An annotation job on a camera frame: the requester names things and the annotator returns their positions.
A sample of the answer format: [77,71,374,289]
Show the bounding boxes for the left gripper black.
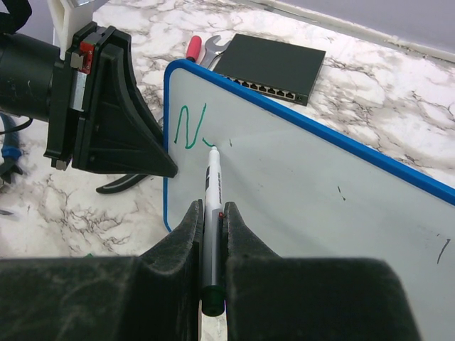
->
[44,21,178,178]

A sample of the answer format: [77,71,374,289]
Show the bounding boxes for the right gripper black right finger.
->
[223,202,421,340]

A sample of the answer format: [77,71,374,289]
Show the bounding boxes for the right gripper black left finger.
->
[1,201,203,340]

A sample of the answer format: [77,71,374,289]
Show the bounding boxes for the white marker pen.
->
[201,146,225,317]

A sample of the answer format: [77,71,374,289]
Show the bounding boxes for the blue framed whiteboard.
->
[162,58,455,271]

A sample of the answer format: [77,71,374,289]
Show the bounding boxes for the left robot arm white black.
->
[1,1,178,178]

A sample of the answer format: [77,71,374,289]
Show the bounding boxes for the silver wrench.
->
[200,35,231,69]

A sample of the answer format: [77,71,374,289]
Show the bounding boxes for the black handled pliers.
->
[95,174,149,195]

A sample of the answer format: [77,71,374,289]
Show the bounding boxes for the black network switch box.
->
[213,34,326,106]

